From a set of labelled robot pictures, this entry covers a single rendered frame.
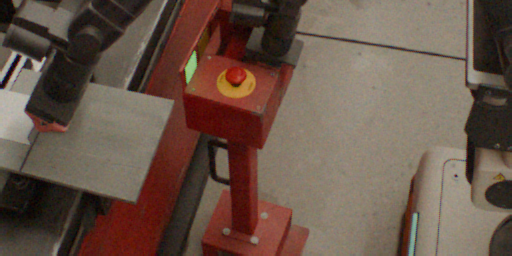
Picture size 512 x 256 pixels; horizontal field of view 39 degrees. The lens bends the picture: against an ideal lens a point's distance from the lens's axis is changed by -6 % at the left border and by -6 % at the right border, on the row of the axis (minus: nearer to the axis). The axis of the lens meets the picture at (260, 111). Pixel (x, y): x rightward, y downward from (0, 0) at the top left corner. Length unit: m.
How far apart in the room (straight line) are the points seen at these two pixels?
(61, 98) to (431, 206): 1.12
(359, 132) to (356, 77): 0.21
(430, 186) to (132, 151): 1.02
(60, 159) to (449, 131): 1.52
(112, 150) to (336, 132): 1.31
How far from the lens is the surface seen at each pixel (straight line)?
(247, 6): 1.37
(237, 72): 1.41
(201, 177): 2.18
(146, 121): 1.13
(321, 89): 2.42
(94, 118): 1.14
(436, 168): 1.97
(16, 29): 0.97
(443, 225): 1.89
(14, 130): 1.16
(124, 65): 1.36
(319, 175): 2.24
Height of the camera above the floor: 1.91
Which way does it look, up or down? 54 degrees down
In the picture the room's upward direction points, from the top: straight up
